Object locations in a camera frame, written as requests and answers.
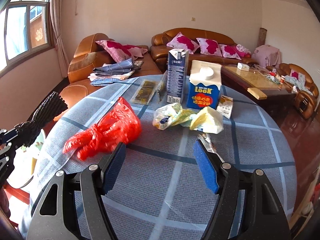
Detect black foam net sleeve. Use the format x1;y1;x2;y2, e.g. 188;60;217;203
14;92;68;149

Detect red plastic bag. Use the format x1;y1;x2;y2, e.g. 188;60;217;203
62;97;142;161

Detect yellow white plastic bag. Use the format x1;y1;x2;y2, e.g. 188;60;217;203
152;102;223;134

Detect clear plastic wrapper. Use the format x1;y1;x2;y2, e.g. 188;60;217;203
197;133;225;163

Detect round metal basin bin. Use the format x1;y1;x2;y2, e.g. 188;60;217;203
7;129;46;189

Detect orange leather chaise sofa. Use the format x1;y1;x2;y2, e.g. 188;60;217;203
60;33;161;108

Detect folded blue plaid clothes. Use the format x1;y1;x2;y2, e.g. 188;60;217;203
88;59;143;87

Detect small white paper packet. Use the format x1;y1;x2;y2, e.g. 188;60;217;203
216;95;233;119

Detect wooden coffee table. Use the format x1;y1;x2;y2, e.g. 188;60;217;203
221;65;297;102

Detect pink pillow on chaise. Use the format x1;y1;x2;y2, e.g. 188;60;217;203
96;40;148;63

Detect clear packet strip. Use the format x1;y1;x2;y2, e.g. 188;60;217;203
156;70;168;103
131;80;158;105

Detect brown leather armchair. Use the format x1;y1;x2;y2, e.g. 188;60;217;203
266;63;319;119

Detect blue Look milk carton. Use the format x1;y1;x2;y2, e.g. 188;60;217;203
187;60;222;109

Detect dark blue milk carton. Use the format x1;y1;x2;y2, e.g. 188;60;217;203
167;48;189;103

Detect beige curtain right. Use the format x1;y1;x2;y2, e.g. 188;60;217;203
50;0;69;77

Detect pink cloth covered object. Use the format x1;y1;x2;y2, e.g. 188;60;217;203
252;45;282;68

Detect pink floral pillow right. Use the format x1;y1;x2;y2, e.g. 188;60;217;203
219;44;241;60

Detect pink floral pillow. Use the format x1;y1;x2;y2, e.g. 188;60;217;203
219;44;241;60
166;32;200;54
196;38;222;57

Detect pink floral pillow middle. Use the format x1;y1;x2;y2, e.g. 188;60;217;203
196;38;222;57

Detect brown leather three-seat sofa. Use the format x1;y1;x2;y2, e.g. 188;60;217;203
150;27;259;74

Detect pink floral pillow left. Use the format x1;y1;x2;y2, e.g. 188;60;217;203
166;32;200;54

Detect window with brown frame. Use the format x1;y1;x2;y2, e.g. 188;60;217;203
1;0;54;76

